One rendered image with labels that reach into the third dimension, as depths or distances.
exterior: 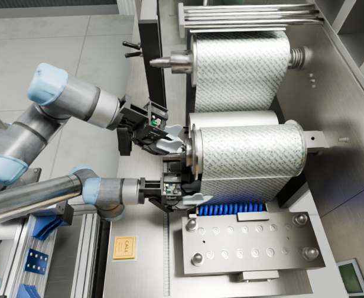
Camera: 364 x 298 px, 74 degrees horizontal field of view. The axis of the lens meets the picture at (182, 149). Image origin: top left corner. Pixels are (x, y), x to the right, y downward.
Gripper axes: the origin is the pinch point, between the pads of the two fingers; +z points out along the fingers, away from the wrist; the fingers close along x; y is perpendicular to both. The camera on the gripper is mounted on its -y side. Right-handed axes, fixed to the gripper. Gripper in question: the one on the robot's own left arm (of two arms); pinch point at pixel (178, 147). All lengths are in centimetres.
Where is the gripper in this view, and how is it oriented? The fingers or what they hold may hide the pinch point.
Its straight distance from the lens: 64.6
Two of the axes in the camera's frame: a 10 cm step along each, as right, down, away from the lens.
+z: 7.7, 3.2, 5.5
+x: -0.5, -8.4, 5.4
